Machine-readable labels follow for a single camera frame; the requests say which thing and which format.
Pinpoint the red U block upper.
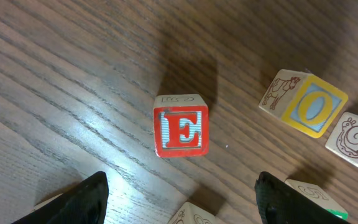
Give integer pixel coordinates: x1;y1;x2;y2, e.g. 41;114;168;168
325;112;358;167

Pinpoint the red u block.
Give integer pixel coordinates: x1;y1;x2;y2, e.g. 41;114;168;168
325;112;358;167
168;202;218;224

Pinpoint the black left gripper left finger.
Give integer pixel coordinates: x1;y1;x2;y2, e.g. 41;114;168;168
12;171;109;224

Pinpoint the green R wooden block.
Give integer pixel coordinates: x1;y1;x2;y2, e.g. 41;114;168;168
285;179;349;220

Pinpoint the yellow O wooden block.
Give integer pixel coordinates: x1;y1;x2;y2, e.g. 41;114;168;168
259;69;349;138

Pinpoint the red U block lower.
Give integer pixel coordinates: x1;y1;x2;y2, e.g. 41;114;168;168
168;202;218;224

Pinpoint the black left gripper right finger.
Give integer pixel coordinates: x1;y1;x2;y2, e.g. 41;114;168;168
254;171;349;224

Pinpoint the red E wooden block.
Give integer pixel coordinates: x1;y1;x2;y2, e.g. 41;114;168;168
153;94;209;157

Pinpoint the yellow 2 wooden block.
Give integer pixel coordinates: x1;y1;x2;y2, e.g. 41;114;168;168
31;194;61;212

